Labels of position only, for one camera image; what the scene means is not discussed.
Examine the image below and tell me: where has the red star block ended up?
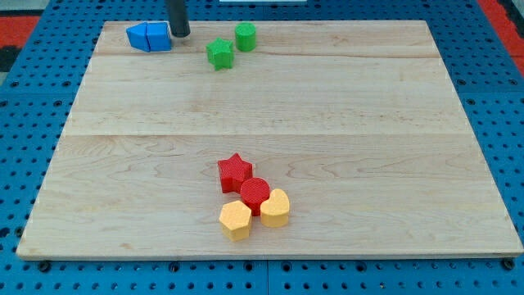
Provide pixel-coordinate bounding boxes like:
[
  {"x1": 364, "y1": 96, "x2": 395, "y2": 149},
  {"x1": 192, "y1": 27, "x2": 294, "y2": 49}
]
[{"x1": 217, "y1": 153, "x2": 253, "y2": 193}]

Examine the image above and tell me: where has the red cylinder block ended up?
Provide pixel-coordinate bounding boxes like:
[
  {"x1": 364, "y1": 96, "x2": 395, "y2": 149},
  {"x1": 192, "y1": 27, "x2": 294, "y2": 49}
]
[{"x1": 240, "y1": 177, "x2": 270, "y2": 216}]

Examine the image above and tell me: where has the yellow heart block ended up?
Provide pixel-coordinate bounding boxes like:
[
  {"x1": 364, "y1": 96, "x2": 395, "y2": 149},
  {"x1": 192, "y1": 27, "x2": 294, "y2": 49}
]
[{"x1": 260, "y1": 188, "x2": 291, "y2": 228}]

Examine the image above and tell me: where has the yellow hexagon block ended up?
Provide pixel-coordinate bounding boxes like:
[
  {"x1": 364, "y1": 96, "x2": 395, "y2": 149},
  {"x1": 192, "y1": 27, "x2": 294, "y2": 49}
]
[{"x1": 219, "y1": 201, "x2": 252, "y2": 242}]

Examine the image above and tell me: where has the wooden board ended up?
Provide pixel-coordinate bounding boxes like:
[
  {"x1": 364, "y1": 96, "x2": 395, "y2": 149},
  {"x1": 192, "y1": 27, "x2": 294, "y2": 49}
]
[{"x1": 16, "y1": 20, "x2": 523, "y2": 261}]

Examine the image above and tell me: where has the green star block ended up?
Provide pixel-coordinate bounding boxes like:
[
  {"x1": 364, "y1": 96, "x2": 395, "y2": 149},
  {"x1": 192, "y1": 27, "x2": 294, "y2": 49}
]
[{"x1": 206, "y1": 38, "x2": 234, "y2": 70}]

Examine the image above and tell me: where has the green cylinder block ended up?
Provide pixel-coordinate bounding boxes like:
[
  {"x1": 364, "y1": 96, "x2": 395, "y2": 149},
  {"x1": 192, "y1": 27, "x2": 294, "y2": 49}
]
[{"x1": 234, "y1": 22, "x2": 256, "y2": 52}]

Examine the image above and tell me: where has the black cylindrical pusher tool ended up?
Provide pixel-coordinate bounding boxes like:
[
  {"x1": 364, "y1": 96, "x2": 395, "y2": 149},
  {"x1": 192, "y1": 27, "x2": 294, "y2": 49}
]
[{"x1": 165, "y1": 0, "x2": 191, "y2": 38}]

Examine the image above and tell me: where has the blue cube block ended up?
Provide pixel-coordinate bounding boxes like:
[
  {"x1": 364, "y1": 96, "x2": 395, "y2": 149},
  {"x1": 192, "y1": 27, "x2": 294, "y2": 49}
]
[{"x1": 146, "y1": 22, "x2": 171, "y2": 52}]

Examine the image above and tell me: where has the blue triangular block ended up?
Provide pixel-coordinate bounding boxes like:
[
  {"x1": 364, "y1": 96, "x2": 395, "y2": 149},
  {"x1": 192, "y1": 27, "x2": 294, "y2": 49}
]
[{"x1": 126, "y1": 22, "x2": 151, "y2": 52}]

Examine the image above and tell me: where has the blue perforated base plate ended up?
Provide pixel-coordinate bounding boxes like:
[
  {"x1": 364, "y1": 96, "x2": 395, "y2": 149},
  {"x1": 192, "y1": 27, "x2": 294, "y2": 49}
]
[{"x1": 1, "y1": 0, "x2": 523, "y2": 294}]

